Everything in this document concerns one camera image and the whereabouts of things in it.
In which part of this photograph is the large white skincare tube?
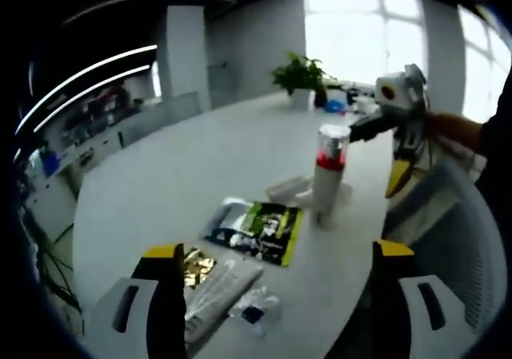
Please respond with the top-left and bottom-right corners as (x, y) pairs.
(184, 260), (266, 352)

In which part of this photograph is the clear plastic bag dark sample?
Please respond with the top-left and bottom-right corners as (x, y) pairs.
(228, 285), (282, 337)

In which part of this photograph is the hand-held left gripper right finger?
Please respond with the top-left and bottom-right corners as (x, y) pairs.
(371, 238), (471, 359)

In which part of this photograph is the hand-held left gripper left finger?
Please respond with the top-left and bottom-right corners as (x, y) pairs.
(90, 245), (187, 359)

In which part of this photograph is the white ceiling light strip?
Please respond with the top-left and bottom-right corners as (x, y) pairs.
(15, 44), (158, 136)
(34, 64), (152, 134)

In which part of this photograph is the white cabinet counter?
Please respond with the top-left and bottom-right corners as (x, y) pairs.
(43, 106), (161, 184)

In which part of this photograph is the green black skincare sachet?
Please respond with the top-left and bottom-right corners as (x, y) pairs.
(203, 197), (306, 269)

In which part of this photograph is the person's right hand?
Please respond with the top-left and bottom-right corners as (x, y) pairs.
(423, 112), (456, 148)

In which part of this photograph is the blue storage bin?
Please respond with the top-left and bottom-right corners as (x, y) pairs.
(41, 150), (62, 177)

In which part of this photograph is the clear-capped red-banded skincare pump bottle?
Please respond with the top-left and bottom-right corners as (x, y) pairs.
(313, 124), (350, 229)

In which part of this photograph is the grey mesh office chair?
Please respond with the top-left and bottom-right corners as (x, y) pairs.
(382, 161), (503, 336)

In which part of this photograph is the green potted plant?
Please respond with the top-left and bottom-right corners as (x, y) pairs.
(270, 51), (327, 110)

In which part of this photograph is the gold foil skincare sachet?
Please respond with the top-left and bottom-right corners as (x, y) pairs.
(182, 248), (218, 287)

